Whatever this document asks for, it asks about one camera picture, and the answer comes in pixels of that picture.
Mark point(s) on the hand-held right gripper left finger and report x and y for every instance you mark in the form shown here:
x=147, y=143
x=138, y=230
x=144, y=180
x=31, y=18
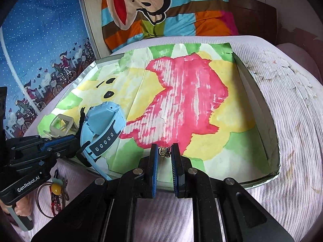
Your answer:
x=154, y=174

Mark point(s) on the light blue smartwatch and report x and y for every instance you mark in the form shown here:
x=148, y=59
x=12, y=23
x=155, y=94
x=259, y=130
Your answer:
x=101, y=126

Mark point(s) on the person's left hand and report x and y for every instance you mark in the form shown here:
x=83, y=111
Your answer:
x=23, y=205

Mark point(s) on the gold earring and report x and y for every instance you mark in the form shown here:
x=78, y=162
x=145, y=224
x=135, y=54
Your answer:
x=165, y=152

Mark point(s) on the white curved pole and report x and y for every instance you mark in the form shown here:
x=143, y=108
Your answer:
x=10, y=60

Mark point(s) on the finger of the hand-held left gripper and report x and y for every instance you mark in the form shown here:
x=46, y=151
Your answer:
x=59, y=140
x=65, y=151

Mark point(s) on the pink pillow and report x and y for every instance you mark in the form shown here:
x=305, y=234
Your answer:
x=302, y=58

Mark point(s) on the beige wooden panel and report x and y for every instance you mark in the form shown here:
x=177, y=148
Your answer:
x=93, y=30

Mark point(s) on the dark wooden headboard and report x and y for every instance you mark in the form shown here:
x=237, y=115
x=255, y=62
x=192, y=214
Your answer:
x=252, y=17

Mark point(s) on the blue printed curtain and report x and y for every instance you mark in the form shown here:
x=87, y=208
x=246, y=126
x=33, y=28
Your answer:
x=43, y=42

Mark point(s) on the silver-sided cardboard box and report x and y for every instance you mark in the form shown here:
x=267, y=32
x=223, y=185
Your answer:
x=265, y=131

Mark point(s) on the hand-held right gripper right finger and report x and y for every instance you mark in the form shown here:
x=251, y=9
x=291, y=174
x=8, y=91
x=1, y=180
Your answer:
x=175, y=174

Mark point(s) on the monkey striped pillow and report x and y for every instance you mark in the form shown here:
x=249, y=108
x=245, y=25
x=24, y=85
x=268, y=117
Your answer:
x=164, y=10

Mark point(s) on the painted paper sheet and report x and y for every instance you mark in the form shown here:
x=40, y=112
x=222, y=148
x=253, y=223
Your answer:
x=189, y=93

